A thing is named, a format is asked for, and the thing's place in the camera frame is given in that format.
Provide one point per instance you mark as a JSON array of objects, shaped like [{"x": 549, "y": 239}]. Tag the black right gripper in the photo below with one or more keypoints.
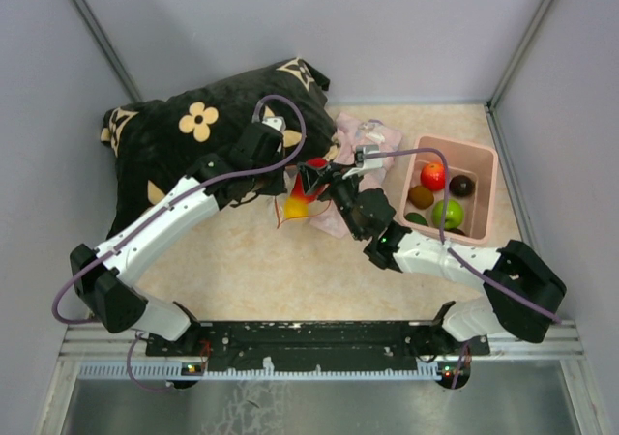
[{"x": 313, "y": 177}]

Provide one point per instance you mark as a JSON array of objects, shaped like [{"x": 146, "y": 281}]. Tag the aluminium frame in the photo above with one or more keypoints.
[{"x": 521, "y": 293}]

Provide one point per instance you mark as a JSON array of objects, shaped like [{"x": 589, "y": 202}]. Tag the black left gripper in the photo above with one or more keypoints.
[{"x": 279, "y": 156}]

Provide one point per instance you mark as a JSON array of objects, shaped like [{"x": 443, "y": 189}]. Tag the red apple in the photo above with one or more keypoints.
[{"x": 433, "y": 176}]

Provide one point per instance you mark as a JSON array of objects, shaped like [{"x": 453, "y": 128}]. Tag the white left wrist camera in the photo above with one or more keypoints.
[{"x": 276, "y": 123}]

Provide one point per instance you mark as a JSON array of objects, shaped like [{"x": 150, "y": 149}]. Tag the green apple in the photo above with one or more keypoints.
[{"x": 451, "y": 214}]

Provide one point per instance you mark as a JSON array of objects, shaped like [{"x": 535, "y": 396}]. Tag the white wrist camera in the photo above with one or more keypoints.
[
  {"x": 367, "y": 158},
  {"x": 276, "y": 123}
]

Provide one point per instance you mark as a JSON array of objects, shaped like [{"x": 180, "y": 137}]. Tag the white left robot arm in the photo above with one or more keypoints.
[{"x": 106, "y": 276}]

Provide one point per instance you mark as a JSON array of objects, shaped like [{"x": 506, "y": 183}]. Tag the clear zip bag orange zipper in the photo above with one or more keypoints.
[{"x": 278, "y": 200}]

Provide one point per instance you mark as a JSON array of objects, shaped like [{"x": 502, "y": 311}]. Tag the pink cloth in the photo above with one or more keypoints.
[{"x": 351, "y": 133}]

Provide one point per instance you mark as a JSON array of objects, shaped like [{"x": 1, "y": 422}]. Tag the black flower-pattern pillow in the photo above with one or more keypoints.
[{"x": 156, "y": 142}]

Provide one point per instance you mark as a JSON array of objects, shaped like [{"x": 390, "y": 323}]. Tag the brown kiwi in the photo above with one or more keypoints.
[{"x": 420, "y": 197}]

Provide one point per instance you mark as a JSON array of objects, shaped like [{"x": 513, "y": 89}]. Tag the pink plastic bin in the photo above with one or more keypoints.
[{"x": 476, "y": 161}]

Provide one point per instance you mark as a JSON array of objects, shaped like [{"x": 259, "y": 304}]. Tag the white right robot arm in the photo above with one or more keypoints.
[{"x": 520, "y": 294}]

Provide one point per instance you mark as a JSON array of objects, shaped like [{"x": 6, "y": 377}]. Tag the dark brown fruit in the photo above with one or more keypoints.
[{"x": 461, "y": 186}]

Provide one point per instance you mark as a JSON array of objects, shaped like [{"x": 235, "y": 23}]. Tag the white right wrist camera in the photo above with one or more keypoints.
[{"x": 367, "y": 158}]

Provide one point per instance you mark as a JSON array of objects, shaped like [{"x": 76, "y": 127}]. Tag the red yellow mango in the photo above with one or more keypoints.
[{"x": 296, "y": 204}]

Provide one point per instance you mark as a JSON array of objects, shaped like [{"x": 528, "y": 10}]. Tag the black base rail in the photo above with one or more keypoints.
[{"x": 308, "y": 346}]

